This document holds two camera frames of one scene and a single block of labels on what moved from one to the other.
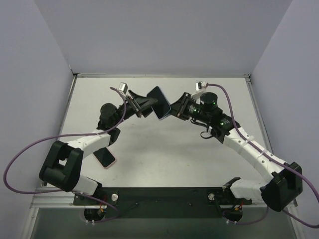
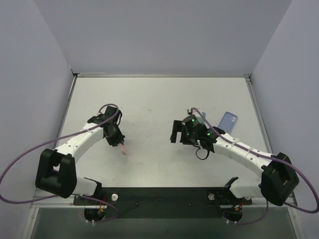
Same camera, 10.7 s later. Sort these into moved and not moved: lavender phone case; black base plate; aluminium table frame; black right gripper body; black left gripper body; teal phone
Moved: black right gripper body; black left gripper body; lavender phone case; teal phone
Not moved: black base plate; aluminium table frame
